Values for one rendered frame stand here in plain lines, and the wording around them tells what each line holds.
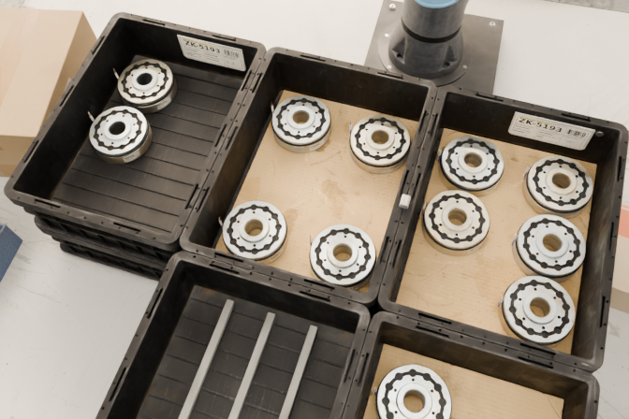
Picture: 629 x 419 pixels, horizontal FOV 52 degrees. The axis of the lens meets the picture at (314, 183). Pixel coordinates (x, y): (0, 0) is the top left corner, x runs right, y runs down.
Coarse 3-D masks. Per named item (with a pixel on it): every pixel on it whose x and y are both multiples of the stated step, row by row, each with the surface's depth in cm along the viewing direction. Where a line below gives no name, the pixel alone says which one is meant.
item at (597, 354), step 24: (480, 96) 104; (432, 120) 101; (576, 120) 100; (600, 120) 100; (624, 144) 97; (624, 168) 95; (408, 192) 95; (408, 216) 93; (384, 288) 88; (600, 288) 87; (408, 312) 86; (600, 312) 85; (480, 336) 84; (504, 336) 84; (600, 336) 83; (552, 360) 82; (576, 360) 82; (600, 360) 82
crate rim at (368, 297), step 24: (264, 72) 108; (360, 72) 107; (384, 72) 106; (432, 96) 103; (240, 120) 103; (216, 168) 99; (408, 168) 97; (192, 216) 95; (384, 240) 92; (240, 264) 91; (264, 264) 91; (384, 264) 90; (312, 288) 89; (336, 288) 88
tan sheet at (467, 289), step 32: (512, 160) 108; (576, 160) 108; (512, 192) 106; (512, 224) 103; (576, 224) 102; (416, 256) 101; (448, 256) 101; (480, 256) 100; (512, 256) 100; (416, 288) 98; (448, 288) 98; (480, 288) 98; (576, 288) 97; (480, 320) 95
